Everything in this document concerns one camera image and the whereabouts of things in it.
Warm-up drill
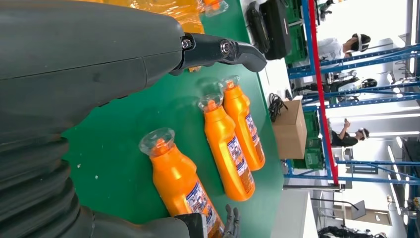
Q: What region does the white table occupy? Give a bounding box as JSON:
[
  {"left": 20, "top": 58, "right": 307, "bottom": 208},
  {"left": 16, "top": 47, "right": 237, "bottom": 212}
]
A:
[
  {"left": 270, "top": 189, "right": 319, "bottom": 238},
  {"left": 239, "top": 0, "right": 296, "bottom": 106}
]

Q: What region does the green plastic crate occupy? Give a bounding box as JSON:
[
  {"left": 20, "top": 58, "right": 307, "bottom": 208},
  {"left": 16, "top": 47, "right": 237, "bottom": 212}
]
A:
[
  {"left": 292, "top": 111, "right": 324, "bottom": 171},
  {"left": 284, "top": 0, "right": 309, "bottom": 64}
]

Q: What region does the black cable bundle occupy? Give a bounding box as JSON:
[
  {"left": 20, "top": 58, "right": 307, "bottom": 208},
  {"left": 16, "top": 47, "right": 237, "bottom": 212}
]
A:
[{"left": 268, "top": 93, "right": 289, "bottom": 123}]

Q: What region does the black carrying case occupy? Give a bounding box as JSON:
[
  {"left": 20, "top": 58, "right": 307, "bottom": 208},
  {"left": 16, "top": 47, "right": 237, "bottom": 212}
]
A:
[{"left": 259, "top": 0, "right": 293, "bottom": 61}]

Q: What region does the blue metal shelving rack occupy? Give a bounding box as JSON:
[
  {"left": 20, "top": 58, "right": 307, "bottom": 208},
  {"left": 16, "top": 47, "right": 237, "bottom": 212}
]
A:
[
  {"left": 287, "top": 0, "right": 420, "bottom": 109},
  {"left": 283, "top": 105, "right": 420, "bottom": 185}
]

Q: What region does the black handheld controller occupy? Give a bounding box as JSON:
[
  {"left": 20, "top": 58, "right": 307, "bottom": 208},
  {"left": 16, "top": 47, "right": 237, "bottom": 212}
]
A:
[{"left": 246, "top": 1, "right": 271, "bottom": 55}]

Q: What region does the yellow plastic film mat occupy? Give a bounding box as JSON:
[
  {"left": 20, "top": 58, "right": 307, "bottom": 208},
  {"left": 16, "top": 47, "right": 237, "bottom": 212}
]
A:
[{"left": 75, "top": 0, "right": 206, "bottom": 34}]

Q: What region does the brown cardboard box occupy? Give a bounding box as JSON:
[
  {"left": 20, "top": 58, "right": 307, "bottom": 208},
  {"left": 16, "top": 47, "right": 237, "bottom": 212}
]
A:
[{"left": 271, "top": 100, "right": 308, "bottom": 160}]

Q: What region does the orange detergent bottle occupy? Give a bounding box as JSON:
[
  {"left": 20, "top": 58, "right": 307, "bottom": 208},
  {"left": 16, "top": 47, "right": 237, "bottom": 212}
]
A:
[
  {"left": 219, "top": 75, "right": 266, "bottom": 172},
  {"left": 202, "top": 0, "right": 229, "bottom": 18},
  {"left": 138, "top": 127, "right": 226, "bottom": 238},
  {"left": 198, "top": 93, "right": 256, "bottom": 202}
]

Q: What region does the person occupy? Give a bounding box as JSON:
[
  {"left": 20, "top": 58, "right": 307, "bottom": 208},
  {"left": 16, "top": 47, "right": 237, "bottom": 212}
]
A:
[
  {"left": 330, "top": 119, "right": 370, "bottom": 147},
  {"left": 317, "top": 33, "right": 372, "bottom": 61}
]

